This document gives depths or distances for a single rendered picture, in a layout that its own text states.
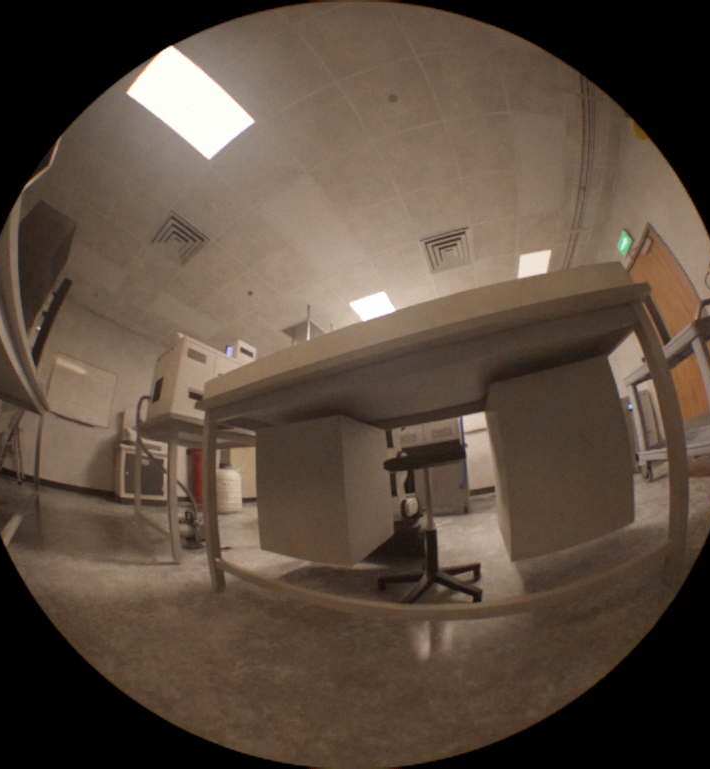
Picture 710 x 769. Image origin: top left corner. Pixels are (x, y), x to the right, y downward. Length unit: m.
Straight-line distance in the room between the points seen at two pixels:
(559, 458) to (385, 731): 0.87
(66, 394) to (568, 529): 5.04
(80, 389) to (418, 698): 4.65
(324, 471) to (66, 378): 4.21
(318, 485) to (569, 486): 0.93
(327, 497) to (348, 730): 0.82
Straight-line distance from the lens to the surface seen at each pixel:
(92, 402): 4.55
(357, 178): 2.41
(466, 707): 0.70
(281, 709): 0.73
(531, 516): 0.90
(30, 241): 2.16
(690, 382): 3.47
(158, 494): 4.06
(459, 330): 0.63
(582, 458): 0.94
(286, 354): 0.86
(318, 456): 1.03
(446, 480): 2.70
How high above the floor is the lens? 0.58
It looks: 20 degrees up
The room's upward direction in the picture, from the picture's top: 4 degrees counter-clockwise
